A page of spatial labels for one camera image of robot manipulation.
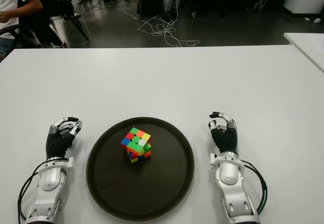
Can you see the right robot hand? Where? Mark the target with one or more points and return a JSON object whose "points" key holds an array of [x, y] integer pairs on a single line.
{"points": [[226, 139]]}

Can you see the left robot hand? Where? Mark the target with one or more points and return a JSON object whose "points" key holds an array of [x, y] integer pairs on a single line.
{"points": [[57, 143]]}

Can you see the multicoloured Rubik's cube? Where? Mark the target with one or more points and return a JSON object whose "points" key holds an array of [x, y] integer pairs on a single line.
{"points": [[136, 144]]}

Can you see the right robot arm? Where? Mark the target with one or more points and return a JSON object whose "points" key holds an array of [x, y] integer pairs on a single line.
{"points": [[230, 181]]}

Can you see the dark brown round plate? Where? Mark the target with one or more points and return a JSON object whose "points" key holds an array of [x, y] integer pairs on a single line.
{"points": [[140, 169]]}

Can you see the black office chair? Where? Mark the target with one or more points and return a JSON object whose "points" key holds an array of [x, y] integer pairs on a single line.
{"points": [[27, 35]]}

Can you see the standing person black trousers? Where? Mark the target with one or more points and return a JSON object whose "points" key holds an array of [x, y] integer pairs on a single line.
{"points": [[48, 23]]}

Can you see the black tripod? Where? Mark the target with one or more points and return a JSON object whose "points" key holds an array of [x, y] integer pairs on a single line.
{"points": [[78, 23]]}

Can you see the white side table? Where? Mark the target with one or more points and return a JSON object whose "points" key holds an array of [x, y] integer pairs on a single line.
{"points": [[307, 46]]}

